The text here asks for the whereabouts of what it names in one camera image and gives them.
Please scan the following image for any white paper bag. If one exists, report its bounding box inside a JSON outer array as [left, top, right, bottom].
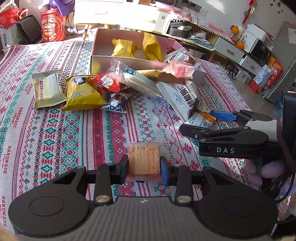
[[1, 23, 27, 51]]

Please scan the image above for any cream green snack packet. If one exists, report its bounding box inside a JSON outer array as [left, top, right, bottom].
[[32, 70, 67, 109]]

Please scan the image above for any red plastic bag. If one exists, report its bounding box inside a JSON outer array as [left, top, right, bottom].
[[0, 9, 29, 29]]

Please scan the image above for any purple toy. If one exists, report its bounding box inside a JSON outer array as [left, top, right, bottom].
[[49, 0, 75, 16]]

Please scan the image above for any red round tin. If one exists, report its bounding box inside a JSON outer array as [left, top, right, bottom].
[[40, 9, 67, 43]]

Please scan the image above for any white blue-text snack bag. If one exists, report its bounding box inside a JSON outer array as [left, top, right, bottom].
[[156, 81, 207, 122]]

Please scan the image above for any patterned woven tablecloth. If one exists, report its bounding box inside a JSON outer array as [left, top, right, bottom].
[[1, 40, 249, 230]]

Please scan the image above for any black cable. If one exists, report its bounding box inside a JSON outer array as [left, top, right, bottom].
[[261, 171, 296, 204]]

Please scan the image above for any right hand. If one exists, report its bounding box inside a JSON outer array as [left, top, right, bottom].
[[243, 159, 285, 190]]

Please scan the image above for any white cardboard box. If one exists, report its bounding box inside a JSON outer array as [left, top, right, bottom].
[[90, 29, 206, 86]]

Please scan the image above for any blue white small packet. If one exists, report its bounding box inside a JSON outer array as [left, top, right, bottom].
[[100, 92, 132, 113]]

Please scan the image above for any black microwave oven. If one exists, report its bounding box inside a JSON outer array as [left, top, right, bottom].
[[247, 38, 271, 66]]

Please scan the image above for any red white snack packet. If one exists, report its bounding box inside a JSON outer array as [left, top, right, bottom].
[[90, 73, 129, 93]]

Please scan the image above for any small yellow chip bag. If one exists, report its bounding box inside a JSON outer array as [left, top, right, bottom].
[[62, 75, 107, 111]]

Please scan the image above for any white barcode snack packet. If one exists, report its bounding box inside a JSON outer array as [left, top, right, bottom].
[[185, 110, 216, 128]]

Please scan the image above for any orange cracker packet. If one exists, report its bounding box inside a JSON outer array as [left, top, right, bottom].
[[125, 141, 164, 182]]

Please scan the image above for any clear blue wafer packet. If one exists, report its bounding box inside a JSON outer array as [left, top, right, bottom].
[[106, 59, 163, 98]]

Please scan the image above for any large yellow snack bag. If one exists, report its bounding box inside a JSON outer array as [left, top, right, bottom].
[[142, 32, 163, 62]]

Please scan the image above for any gold snack bar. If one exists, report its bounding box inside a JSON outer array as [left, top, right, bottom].
[[137, 70, 185, 84]]

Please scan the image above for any clear pink snack bag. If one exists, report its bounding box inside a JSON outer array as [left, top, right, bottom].
[[162, 61, 198, 79]]

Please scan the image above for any grey white snack packet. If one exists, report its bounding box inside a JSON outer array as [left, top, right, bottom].
[[164, 48, 196, 65]]

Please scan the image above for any white tv cabinet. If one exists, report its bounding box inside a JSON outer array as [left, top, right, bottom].
[[74, 1, 260, 73]]

